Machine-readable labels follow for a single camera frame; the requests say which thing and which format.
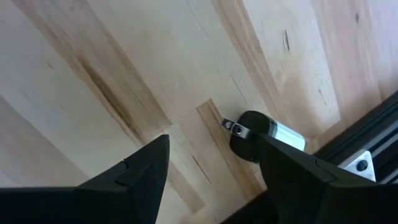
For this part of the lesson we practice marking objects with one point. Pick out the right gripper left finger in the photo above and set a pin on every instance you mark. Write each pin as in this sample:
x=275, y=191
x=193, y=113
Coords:
x=136, y=186

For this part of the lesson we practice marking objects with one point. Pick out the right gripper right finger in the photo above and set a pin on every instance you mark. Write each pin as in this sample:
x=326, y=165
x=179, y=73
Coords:
x=295, y=193

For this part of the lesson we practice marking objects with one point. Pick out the black wall charger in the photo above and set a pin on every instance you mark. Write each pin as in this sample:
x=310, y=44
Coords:
x=252, y=124

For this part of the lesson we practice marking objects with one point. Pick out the silver corner bracket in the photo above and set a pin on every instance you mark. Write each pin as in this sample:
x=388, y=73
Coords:
x=351, y=163

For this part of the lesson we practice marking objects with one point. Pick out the black aluminium frame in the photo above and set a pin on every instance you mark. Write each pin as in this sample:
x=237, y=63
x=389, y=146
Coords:
x=373, y=130

